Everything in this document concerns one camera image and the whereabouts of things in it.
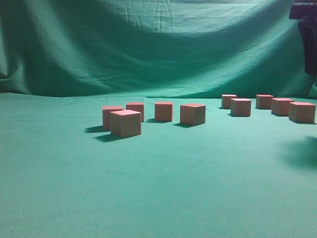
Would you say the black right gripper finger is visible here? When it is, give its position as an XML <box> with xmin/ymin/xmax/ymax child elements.
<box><xmin>298</xmin><ymin>19</ymin><xmax>317</xmax><ymax>74</ymax></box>

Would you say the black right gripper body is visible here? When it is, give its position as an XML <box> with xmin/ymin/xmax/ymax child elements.
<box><xmin>289</xmin><ymin>1</ymin><xmax>317</xmax><ymax>20</ymax></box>

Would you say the pink cube column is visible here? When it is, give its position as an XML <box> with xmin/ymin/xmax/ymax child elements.
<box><xmin>155</xmin><ymin>102</ymin><xmax>174</xmax><ymax>121</ymax></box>
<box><xmin>221</xmin><ymin>94</ymin><xmax>237</xmax><ymax>109</ymax></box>
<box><xmin>256</xmin><ymin>94</ymin><xmax>274</xmax><ymax>110</ymax></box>
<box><xmin>289</xmin><ymin>102</ymin><xmax>316</xmax><ymax>123</ymax></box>
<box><xmin>230</xmin><ymin>98</ymin><xmax>252</xmax><ymax>117</ymax></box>
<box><xmin>126</xmin><ymin>102</ymin><xmax>145</xmax><ymax>122</ymax></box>
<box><xmin>102</xmin><ymin>106</ymin><xmax>123</xmax><ymax>130</ymax></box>
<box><xmin>110</xmin><ymin>110</ymin><xmax>142</xmax><ymax>138</ymax></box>
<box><xmin>180</xmin><ymin>103</ymin><xmax>206</xmax><ymax>125</ymax></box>
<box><xmin>271</xmin><ymin>98</ymin><xmax>295</xmax><ymax>117</ymax></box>

